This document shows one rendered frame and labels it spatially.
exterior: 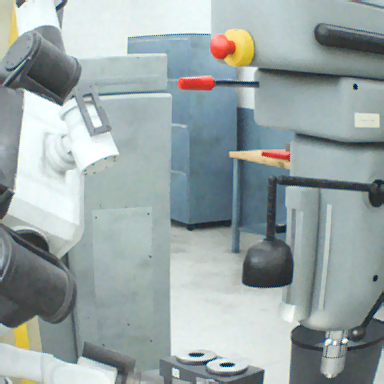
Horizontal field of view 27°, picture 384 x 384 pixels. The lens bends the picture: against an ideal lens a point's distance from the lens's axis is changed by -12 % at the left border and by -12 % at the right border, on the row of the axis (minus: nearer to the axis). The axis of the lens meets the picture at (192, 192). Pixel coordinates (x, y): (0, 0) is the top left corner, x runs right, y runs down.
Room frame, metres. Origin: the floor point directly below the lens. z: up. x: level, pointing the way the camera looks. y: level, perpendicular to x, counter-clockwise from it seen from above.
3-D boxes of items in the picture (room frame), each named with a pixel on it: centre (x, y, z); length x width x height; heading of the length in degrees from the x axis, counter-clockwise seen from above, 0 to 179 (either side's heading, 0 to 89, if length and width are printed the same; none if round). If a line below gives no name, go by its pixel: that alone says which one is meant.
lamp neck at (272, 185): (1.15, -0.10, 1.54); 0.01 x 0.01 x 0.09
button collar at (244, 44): (1.22, -0.06, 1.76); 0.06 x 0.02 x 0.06; 32
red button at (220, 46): (1.21, -0.04, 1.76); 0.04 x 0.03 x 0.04; 32
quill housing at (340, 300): (1.34, -0.26, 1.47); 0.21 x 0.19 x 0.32; 32
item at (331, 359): (1.34, -0.26, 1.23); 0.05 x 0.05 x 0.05
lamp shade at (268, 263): (1.15, -0.10, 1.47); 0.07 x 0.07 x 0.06
